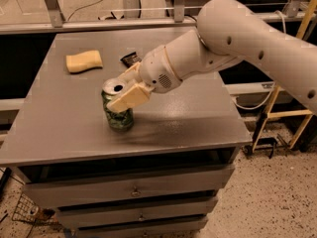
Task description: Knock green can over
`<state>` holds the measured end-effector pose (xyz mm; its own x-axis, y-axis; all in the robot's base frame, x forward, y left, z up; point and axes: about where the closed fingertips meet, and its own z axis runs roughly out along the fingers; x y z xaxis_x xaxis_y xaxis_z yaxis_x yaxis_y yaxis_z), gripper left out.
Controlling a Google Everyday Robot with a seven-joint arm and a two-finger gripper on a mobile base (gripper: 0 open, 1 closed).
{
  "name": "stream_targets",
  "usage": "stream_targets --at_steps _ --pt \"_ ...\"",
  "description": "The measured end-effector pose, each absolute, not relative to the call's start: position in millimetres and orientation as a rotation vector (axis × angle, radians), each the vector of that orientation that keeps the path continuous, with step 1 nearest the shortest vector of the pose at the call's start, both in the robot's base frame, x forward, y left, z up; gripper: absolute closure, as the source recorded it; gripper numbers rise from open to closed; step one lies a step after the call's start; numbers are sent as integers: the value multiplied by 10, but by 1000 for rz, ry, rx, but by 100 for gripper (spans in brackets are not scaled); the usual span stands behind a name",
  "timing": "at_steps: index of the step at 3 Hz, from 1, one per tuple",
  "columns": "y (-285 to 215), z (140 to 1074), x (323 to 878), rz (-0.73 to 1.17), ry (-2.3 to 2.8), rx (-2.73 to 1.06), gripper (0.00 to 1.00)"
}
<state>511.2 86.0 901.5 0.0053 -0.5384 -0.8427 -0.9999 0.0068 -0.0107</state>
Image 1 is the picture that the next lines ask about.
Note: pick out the yellow sponge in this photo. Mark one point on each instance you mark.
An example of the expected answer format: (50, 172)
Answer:
(83, 61)

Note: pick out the top grey drawer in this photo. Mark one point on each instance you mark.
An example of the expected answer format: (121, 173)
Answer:
(127, 186)

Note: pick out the green soda can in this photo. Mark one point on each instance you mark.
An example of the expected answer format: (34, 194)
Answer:
(122, 121)

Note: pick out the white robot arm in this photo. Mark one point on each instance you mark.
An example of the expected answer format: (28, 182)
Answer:
(227, 32)

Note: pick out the middle grey drawer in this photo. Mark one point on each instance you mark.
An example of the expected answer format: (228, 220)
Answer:
(137, 211)

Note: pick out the grey metal railing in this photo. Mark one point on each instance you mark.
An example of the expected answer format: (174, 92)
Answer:
(52, 20)

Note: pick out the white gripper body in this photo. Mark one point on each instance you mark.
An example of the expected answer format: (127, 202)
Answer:
(156, 69)

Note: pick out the bottom grey drawer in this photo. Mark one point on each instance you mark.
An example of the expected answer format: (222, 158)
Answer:
(146, 228)

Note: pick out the grey drawer cabinet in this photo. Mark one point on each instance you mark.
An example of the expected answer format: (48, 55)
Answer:
(61, 132)

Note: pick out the wire basket on floor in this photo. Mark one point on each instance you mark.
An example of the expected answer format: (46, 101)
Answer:
(26, 211)

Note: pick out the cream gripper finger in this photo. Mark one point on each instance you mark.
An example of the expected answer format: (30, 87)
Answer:
(136, 94)
(131, 77)

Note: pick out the yellow wooden frame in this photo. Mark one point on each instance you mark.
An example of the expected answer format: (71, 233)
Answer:
(308, 22)

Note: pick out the black snack packet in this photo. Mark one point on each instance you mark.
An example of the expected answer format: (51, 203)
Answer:
(130, 59)

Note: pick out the grey drawer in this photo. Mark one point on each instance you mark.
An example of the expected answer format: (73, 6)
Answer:
(127, 186)
(137, 211)
(146, 228)

